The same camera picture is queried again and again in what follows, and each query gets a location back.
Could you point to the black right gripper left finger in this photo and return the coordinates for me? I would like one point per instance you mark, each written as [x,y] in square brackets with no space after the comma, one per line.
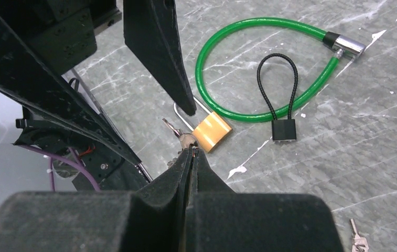
[150,219]

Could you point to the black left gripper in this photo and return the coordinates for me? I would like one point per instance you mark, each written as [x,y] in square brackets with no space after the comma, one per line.
[62,34]

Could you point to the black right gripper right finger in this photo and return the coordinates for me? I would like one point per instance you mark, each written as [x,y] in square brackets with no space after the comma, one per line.
[219,219]

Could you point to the black cable padlock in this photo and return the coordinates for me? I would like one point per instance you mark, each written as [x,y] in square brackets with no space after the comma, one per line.
[282,130]

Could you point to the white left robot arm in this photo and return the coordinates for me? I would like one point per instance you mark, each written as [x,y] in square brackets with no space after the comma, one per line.
[40,41]

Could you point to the silver key bunch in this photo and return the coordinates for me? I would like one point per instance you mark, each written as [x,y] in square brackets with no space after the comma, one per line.
[359,243]

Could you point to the brass padlock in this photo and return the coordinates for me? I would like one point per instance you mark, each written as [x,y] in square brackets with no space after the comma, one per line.
[210,131]

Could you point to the green cable lock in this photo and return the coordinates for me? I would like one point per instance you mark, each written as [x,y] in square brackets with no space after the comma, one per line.
[340,44]

